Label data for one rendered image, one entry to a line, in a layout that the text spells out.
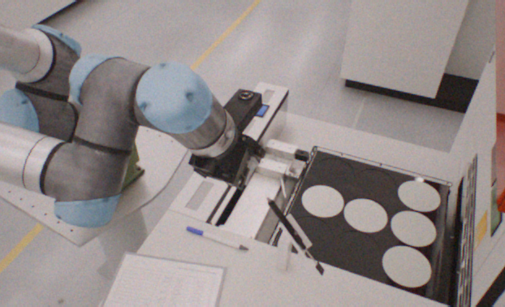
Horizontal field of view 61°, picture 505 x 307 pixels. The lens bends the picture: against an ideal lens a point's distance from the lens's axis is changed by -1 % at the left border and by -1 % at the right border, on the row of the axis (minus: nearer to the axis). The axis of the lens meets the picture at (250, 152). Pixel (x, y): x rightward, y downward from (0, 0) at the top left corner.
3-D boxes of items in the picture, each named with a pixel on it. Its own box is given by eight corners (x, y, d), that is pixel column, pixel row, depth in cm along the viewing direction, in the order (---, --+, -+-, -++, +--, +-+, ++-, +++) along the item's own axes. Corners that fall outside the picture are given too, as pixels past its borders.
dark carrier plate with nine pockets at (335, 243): (446, 187, 109) (447, 185, 109) (433, 303, 86) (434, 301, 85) (317, 151, 119) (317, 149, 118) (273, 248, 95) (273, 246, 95)
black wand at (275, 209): (263, 201, 73) (269, 200, 73) (265, 195, 74) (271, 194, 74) (319, 275, 81) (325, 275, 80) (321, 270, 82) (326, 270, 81)
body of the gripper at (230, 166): (204, 178, 73) (174, 158, 61) (222, 131, 74) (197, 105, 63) (244, 192, 70) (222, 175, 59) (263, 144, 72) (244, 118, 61)
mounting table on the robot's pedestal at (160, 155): (-1, 212, 129) (-20, 183, 120) (105, 131, 157) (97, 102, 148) (106, 283, 112) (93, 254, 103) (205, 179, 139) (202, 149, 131)
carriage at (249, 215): (296, 159, 123) (297, 151, 121) (246, 261, 98) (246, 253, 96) (270, 152, 125) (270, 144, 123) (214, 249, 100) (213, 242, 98)
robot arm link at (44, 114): (36, 139, 108) (-17, 133, 96) (49, 88, 107) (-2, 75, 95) (66, 153, 103) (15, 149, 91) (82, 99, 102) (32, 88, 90)
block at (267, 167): (287, 172, 115) (287, 164, 113) (282, 180, 112) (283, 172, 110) (259, 164, 117) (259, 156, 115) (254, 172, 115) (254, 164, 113)
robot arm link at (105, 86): (49, 127, 54) (118, 153, 50) (73, 41, 53) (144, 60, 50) (92, 131, 62) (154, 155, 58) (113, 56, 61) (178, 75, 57)
